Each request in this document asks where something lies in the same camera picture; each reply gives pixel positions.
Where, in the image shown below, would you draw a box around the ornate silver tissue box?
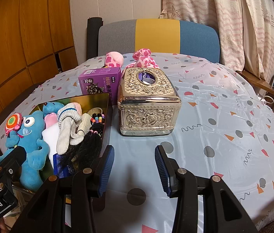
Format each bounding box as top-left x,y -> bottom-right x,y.
117,67 -> 181,136

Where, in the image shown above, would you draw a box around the small blue teddy bear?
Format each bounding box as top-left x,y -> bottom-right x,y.
42,102 -> 65,118

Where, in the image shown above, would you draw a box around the blue tissue packet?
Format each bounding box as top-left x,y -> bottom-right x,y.
53,154 -> 70,178

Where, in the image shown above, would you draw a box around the grey yellow blue chair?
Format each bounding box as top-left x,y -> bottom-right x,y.
86,17 -> 220,63

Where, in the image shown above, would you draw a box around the pink spotted plush toy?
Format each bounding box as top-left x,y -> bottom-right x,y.
103,48 -> 159,68

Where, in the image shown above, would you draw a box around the wooden wardrobe panels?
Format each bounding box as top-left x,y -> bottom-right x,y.
0,0 -> 77,113

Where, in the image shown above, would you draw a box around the white foam sponge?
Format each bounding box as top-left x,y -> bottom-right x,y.
42,123 -> 60,167

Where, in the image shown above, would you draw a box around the patterned light blue tablecloth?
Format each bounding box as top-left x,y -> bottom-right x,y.
0,52 -> 274,233

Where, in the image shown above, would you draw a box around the patterned beige curtain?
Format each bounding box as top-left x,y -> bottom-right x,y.
162,0 -> 274,82

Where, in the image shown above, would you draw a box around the wooden side table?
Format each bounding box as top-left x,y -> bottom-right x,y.
237,70 -> 274,95

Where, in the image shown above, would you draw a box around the pink towel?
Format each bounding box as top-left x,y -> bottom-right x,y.
44,113 -> 57,129

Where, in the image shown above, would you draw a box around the purple cardboard box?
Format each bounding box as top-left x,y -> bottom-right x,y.
78,67 -> 122,105

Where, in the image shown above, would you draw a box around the gold metal tin box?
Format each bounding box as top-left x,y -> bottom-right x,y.
28,92 -> 113,192

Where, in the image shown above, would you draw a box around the black tape roll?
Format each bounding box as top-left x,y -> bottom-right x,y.
87,107 -> 103,116

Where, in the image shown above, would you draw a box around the blue monster plush toy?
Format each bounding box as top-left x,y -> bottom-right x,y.
0,110 -> 50,192

